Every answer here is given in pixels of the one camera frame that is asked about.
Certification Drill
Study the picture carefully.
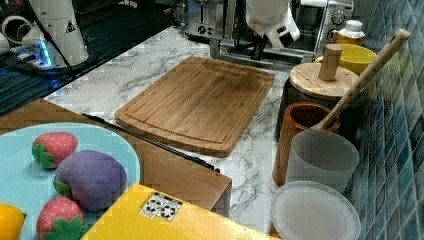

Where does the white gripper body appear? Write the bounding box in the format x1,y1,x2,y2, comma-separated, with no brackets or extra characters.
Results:
247,13,300,49

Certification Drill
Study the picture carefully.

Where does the glass oven door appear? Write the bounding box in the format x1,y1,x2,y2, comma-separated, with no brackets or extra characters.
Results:
210,38,315,71

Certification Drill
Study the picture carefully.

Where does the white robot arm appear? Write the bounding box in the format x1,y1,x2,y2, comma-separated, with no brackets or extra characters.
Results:
246,0,300,49

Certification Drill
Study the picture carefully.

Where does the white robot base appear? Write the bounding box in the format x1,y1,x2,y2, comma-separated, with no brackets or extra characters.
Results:
1,0,89,71

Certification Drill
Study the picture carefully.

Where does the stainless steel toaster oven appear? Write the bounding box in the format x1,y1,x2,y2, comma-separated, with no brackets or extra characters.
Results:
213,0,354,60

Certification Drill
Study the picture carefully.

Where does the silver two-slot toaster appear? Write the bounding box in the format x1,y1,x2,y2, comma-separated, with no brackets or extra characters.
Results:
185,0,218,38

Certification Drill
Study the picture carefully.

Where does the white capped oil bottle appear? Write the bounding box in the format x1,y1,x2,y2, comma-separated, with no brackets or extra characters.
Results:
335,20,365,46

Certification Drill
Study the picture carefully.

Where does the black canister with wooden lid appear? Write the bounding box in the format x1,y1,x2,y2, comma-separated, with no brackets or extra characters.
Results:
274,57,359,141

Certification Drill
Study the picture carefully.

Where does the brown wooden utensil holder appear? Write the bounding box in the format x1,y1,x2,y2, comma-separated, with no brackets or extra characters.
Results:
272,102,330,186

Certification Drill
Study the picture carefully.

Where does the bamboo cutting board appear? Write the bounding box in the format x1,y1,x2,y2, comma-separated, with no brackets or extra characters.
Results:
115,56,274,157

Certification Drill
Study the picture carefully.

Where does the wooden spoon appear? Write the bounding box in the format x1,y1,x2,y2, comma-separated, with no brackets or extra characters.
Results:
312,29,410,130

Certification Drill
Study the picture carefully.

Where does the frosted plastic cup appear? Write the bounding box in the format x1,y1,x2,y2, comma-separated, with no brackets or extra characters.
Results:
285,130,359,193

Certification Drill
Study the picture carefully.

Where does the yellow cereal box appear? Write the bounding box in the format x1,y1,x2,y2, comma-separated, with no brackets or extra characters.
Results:
81,184,280,240

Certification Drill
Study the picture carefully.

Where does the purple plush eggplant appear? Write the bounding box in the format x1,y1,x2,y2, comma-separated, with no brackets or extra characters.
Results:
53,150,127,211

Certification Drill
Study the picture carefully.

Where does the plush strawberry near eggplant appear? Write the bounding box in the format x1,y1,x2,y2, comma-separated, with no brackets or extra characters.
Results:
31,132,78,169

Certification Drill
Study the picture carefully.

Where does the plush strawberry on plate front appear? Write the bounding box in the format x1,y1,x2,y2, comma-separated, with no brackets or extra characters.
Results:
36,197,88,240

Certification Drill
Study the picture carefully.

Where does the light blue plate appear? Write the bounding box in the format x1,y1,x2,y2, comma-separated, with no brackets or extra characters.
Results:
0,122,142,240

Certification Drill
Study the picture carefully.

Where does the yellow plush lemon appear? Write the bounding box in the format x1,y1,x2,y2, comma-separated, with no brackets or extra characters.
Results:
0,203,26,240

